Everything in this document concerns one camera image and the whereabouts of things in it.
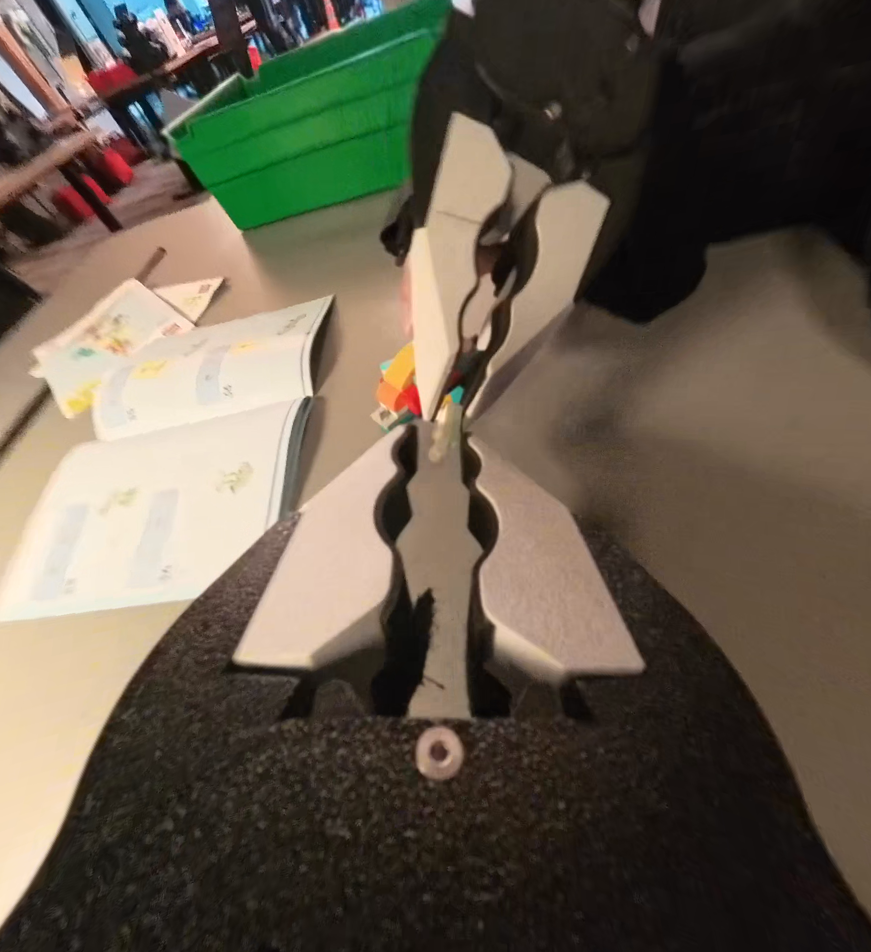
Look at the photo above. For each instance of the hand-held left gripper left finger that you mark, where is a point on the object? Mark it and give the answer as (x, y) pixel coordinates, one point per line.
(324, 587)

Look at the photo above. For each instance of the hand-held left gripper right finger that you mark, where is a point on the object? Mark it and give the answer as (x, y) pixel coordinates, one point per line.
(547, 595)

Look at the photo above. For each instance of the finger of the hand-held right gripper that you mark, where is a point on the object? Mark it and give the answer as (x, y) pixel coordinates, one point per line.
(562, 245)
(443, 297)

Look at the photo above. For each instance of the colourful lego model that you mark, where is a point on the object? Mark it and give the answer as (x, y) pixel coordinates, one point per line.
(394, 388)

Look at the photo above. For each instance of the green plastic bin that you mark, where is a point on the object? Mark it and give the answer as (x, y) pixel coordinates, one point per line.
(309, 141)

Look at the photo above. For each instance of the open instruction booklet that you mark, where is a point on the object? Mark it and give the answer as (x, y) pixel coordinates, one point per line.
(182, 476)

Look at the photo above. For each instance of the dark cloth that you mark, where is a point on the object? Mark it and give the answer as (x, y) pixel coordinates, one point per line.
(792, 111)

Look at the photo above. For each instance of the small paper leaflet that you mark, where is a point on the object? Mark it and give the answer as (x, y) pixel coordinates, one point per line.
(191, 296)

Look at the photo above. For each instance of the brown pencil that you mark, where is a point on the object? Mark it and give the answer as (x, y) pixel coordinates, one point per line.
(151, 266)

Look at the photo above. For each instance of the closed instruction booklet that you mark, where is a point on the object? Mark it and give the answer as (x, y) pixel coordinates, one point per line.
(100, 335)

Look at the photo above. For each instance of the red stool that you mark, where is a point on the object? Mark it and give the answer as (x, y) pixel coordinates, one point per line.
(117, 165)
(78, 199)

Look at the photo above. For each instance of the wooden table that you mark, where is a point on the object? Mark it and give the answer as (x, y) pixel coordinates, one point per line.
(175, 63)
(26, 167)

